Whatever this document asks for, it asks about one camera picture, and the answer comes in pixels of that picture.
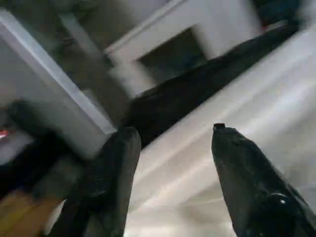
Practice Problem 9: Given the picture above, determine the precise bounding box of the white plastic table top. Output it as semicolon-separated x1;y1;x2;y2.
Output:
122;23;316;237

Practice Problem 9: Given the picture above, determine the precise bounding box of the black plastic mat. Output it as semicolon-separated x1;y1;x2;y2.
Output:
0;23;306;198

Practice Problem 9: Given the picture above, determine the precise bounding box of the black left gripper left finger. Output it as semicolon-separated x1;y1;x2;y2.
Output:
50;127;142;237

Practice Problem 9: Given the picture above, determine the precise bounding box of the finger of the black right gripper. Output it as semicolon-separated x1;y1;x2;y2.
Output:
7;100;65;147

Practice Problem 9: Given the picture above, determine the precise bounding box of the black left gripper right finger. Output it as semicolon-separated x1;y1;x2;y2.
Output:
211;122;316;237

